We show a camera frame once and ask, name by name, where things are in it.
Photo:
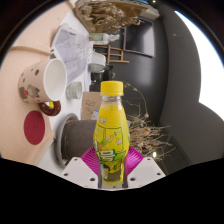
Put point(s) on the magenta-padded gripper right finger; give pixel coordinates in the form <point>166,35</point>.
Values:
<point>133,160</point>

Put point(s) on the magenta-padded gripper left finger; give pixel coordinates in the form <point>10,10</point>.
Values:
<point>88,160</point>

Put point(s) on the yellow drink bottle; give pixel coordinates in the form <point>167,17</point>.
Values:
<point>111,133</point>

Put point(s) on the grey plant pot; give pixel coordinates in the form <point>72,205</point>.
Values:
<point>78,138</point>

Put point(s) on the dried brown plant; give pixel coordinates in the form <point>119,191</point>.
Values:
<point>146,136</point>

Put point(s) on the grey pot saucer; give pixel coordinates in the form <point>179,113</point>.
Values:
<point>59,143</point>

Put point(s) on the flat round red coaster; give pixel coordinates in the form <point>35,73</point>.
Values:
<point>34,127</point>

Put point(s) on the small round tin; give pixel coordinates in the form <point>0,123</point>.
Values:
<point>73,90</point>

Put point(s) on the light wooden drawing board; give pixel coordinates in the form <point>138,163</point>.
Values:
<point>13,133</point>

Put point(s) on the grey glass bottle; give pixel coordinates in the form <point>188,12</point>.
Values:
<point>100,78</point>

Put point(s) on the printed beige mug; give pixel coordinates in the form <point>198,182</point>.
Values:
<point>36,83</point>

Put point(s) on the wooden easel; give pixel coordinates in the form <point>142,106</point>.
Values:
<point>113,53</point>

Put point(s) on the printed newspaper sheet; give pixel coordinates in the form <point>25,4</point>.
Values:
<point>75,50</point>

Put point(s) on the small green-label bottle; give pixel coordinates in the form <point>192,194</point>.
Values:
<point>100,37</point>

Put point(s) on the brown carved wooden sculpture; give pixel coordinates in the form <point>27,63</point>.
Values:
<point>106,15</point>

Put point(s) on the black wall screen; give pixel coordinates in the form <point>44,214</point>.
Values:
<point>140,35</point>

